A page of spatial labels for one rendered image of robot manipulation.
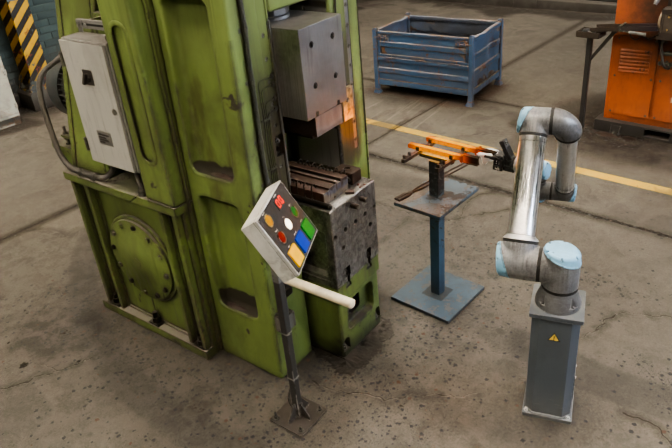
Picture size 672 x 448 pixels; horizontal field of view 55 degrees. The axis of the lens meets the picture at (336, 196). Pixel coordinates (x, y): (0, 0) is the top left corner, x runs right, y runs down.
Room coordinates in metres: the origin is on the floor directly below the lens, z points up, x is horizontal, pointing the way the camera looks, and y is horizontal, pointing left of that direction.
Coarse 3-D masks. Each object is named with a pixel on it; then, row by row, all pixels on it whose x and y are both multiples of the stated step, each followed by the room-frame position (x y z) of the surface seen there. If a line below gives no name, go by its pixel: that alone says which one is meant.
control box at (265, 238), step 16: (272, 192) 2.30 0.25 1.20; (288, 192) 2.39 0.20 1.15; (256, 208) 2.23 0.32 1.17; (272, 208) 2.22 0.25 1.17; (288, 208) 2.31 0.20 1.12; (256, 224) 2.08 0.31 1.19; (256, 240) 2.08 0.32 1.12; (272, 240) 2.07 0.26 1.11; (288, 240) 2.15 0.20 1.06; (272, 256) 2.07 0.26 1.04; (288, 256) 2.08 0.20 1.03; (304, 256) 2.16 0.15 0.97; (288, 272) 2.05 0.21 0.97
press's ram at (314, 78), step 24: (288, 24) 2.73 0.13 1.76; (312, 24) 2.70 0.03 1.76; (336, 24) 2.82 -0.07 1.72; (288, 48) 2.66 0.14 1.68; (312, 48) 2.68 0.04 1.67; (336, 48) 2.81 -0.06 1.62; (288, 72) 2.67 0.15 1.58; (312, 72) 2.67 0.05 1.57; (336, 72) 2.80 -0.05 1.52; (288, 96) 2.68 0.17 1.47; (312, 96) 2.66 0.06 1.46; (336, 96) 2.79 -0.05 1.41
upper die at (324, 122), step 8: (328, 112) 2.73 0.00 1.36; (336, 112) 2.78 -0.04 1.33; (288, 120) 2.76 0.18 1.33; (296, 120) 2.73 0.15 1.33; (312, 120) 2.67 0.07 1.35; (320, 120) 2.69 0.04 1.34; (328, 120) 2.73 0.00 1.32; (336, 120) 2.78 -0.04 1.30; (288, 128) 2.76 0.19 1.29; (296, 128) 2.73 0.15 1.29; (304, 128) 2.70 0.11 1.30; (312, 128) 2.67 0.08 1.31; (320, 128) 2.68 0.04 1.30; (328, 128) 2.73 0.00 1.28
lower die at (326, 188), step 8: (304, 168) 2.92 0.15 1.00; (312, 168) 2.93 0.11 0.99; (320, 168) 2.92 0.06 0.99; (296, 176) 2.86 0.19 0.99; (304, 176) 2.85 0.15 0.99; (312, 176) 2.82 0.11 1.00; (336, 176) 2.79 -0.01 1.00; (344, 176) 2.80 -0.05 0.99; (320, 184) 2.74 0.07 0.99; (328, 184) 2.74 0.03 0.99; (336, 184) 2.74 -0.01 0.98; (344, 184) 2.79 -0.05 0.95; (296, 192) 2.76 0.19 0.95; (312, 192) 2.70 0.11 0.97; (320, 192) 2.68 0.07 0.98; (328, 192) 2.69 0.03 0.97; (336, 192) 2.74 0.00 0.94; (320, 200) 2.67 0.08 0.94; (328, 200) 2.68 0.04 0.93
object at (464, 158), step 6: (408, 144) 3.20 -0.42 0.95; (414, 144) 3.18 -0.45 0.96; (420, 144) 3.18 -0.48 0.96; (420, 150) 3.14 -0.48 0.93; (426, 150) 3.12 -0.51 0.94; (432, 150) 3.09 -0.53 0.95; (438, 150) 3.08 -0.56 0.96; (444, 150) 3.07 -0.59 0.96; (444, 156) 3.04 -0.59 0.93; (456, 156) 2.99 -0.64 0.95; (462, 156) 2.96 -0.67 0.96; (468, 156) 2.95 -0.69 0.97; (474, 156) 2.94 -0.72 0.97; (462, 162) 2.96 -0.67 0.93; (468, 162) 2.95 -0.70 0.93; (474, 162) 2.93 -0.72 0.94
